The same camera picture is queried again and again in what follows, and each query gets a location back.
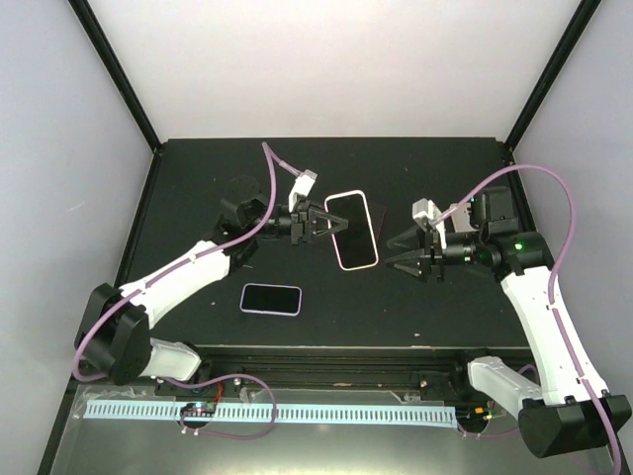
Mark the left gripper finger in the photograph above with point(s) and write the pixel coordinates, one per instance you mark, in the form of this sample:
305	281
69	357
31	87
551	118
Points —
325	219
328	229

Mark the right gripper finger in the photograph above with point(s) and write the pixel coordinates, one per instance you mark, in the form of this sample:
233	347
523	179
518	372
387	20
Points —
409	263
410	239

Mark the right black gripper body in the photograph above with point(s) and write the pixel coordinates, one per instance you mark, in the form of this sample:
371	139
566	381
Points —
434	254

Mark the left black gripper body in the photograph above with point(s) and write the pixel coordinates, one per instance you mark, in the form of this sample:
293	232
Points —
299	229

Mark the magenta bare phone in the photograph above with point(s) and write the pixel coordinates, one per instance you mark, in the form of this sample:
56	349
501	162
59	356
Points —
377	214

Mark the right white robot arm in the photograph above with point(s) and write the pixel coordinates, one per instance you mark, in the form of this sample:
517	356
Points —
569	408

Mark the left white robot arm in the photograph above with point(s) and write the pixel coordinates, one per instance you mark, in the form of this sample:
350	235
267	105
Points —
114	337

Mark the phone in lilac case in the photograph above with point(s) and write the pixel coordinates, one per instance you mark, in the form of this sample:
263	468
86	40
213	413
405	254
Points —
275	300

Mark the black table mat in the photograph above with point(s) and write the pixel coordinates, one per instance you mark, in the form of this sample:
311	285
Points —
375	307

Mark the right small circuit board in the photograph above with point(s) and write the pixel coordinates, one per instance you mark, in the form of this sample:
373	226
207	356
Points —
481	413

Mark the small circuit board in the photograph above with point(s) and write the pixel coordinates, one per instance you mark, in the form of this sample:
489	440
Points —
198	409
481	413

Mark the left small circuit board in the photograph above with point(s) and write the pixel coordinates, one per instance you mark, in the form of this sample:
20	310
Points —
198	409

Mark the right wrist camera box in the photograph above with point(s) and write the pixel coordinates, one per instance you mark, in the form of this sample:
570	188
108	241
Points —
426	214

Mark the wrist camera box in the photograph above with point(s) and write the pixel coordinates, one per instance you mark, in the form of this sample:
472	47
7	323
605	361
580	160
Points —
426	214
302	188

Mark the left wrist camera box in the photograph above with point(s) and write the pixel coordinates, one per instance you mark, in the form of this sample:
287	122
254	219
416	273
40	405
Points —
302	188

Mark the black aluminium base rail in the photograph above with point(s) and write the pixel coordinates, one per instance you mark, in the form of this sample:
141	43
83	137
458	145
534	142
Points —
439	370

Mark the right black frame post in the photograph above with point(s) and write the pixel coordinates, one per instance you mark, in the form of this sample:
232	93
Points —
552	69

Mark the black frame post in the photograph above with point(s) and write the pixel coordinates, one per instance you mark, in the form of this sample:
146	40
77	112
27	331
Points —
552	69
84	13

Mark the light blue slotted cable duct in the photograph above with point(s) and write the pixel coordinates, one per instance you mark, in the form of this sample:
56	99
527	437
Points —
307	414

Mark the left black frame post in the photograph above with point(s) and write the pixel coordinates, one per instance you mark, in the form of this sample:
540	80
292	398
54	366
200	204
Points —
84	13

